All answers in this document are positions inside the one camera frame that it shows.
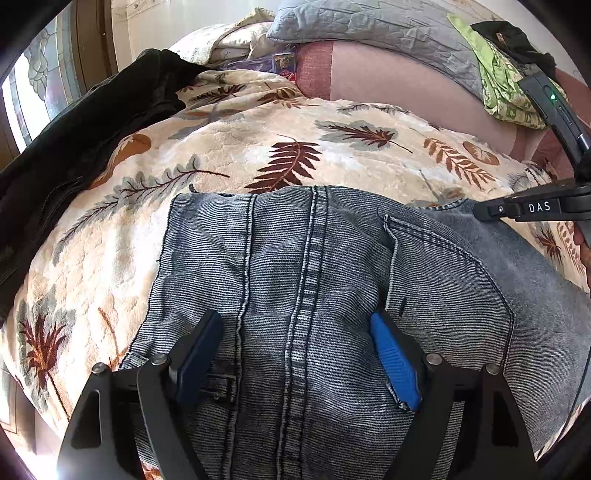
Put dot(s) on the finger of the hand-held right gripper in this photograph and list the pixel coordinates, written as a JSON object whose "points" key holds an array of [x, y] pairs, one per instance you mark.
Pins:
{"points": [[508, 208]]}

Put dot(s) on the black cloth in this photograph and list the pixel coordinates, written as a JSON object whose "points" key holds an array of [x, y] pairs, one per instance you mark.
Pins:
{"points": [[512, 39]]}

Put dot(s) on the blue denim pants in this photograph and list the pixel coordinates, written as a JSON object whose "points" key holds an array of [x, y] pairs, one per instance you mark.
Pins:
{"points": [[314, 286]]}

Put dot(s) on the small printed box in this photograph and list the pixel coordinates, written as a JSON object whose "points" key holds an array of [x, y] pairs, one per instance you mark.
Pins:
{"points": [[282, 64]]}

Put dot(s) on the white crumpled cloth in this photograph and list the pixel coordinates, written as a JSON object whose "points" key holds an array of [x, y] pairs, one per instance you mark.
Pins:
{"points": [[231, 39]]}

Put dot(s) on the green patterned cloth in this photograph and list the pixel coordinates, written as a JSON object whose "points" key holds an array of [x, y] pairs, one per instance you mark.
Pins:
{"points": [[501, 83]]}

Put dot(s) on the black jacket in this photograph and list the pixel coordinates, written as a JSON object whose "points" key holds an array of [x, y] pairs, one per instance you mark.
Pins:
{"points": [[83, 138]]}

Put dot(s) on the grey quilted pillow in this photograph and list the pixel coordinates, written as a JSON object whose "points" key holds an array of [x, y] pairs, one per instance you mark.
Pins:
{"points": [[378, 27]]}

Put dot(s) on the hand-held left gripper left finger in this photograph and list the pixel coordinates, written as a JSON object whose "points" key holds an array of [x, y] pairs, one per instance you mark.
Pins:
{"points": [[199, 357]]}

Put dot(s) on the stained glass window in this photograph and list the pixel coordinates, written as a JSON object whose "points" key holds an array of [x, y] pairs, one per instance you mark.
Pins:
{"points": [[39, 78]]}

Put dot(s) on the leaf print fleece blanket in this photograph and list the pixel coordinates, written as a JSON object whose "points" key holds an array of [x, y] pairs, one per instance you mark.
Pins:
{"points": [[221, 138]]}

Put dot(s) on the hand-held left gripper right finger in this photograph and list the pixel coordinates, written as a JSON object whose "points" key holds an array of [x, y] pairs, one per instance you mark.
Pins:
{"points": [[396, 367]]}

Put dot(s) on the pink bolster pillow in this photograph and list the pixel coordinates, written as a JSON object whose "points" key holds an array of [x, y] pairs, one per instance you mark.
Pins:
{"points": [[397, 78]]}

